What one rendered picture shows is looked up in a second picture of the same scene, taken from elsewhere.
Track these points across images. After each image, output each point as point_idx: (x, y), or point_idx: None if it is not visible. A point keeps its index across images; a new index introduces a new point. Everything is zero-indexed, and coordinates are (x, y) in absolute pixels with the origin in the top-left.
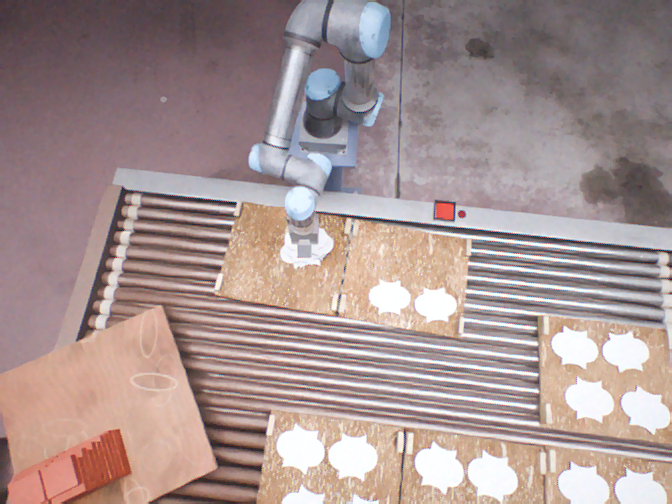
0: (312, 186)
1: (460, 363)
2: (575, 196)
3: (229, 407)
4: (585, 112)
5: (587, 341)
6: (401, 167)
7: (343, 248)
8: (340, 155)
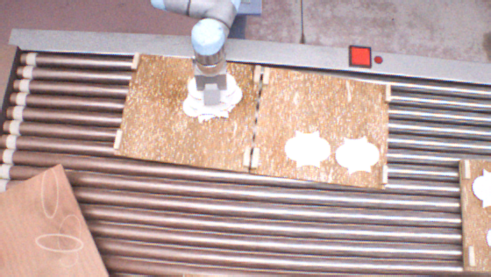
0: (221, 18)
1: (385, 215)
2: (480, 56)
3: (138, 272)
4: None
5: None
6: (305, 27)
7: (253, 98)
8: (244, 3)
